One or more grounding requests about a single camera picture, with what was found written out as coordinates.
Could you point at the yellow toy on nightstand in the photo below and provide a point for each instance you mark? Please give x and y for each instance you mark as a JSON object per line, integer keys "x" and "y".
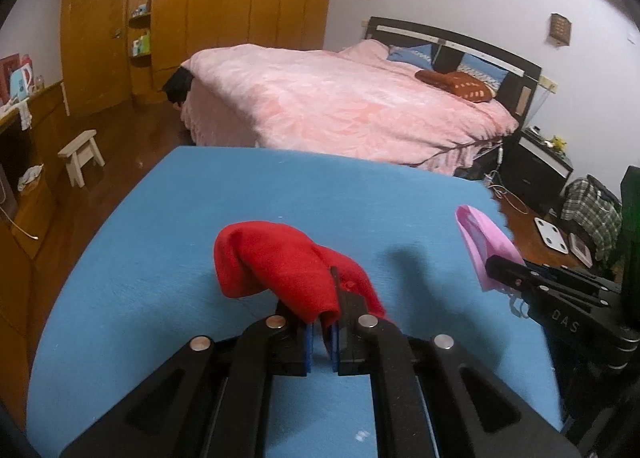
{"x": 558, "y": 143}

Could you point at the pink bed quilt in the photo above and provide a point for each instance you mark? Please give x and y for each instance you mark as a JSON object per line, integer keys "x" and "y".
{"x": 355, "y": 103}

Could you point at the black garment on bed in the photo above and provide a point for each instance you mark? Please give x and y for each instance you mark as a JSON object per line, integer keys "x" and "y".
{"x": 178, "y": 86}

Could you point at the wooden side desk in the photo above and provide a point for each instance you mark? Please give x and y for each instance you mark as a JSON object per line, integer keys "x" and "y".
{"x": 29, "y": 168}

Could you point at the white bathroom scale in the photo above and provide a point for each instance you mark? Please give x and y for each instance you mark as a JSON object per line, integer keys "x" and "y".
{"x": 551, "y": 236}

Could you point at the blue table cloth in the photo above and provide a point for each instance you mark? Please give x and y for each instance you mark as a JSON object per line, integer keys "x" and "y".
{"x": 146, "y": 283}

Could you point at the large wooden wardrobe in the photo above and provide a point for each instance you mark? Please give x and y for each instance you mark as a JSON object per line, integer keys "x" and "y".
{"x": 113, "y": 51}

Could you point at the red picture frame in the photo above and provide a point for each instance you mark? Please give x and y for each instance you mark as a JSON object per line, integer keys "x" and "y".
{"x": 8, "y": 65}

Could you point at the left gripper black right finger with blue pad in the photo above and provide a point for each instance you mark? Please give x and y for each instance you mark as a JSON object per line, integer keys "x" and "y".
{"x": 432, "y": 398}

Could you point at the red knitted glove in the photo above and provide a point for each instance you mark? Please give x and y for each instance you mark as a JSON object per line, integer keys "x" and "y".
{"x": 251, "y": 257}

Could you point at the small white wooden stool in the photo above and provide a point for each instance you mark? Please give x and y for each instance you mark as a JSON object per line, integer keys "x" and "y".
{"x": 77, "y": 153}

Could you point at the brown dotted pillow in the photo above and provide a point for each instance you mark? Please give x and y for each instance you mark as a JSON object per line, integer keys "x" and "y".
{"x": 459, "y": 84}

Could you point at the dark wooden headboard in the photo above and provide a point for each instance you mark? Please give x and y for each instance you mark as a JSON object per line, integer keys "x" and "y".
{"x": 517, "y": 91}

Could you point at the light blue electric kettle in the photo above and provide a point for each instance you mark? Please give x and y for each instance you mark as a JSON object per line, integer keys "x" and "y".
{"x": 20, "y": 81}

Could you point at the blue patterned pillow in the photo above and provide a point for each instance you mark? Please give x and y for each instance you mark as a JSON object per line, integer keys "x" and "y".
{"x": 444, "y": 60}

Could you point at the black bedside nightstand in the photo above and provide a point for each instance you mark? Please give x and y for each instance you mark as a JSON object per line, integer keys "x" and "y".
{"x": 534, "y": 172}

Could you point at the plaid shirt on chair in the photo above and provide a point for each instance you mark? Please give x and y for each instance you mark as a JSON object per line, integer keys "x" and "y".
{"x": 585, "y": 205}

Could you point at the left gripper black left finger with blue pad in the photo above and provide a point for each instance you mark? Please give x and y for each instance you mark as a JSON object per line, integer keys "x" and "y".
{"x": 210, "y": 399}

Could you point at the pink face mask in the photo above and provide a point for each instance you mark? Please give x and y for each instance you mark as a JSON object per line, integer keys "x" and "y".
{"x": 483, "y": 239}

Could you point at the right wall lamp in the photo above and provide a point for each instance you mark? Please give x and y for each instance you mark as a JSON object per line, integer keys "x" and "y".
{"x": 560, "y": 30}

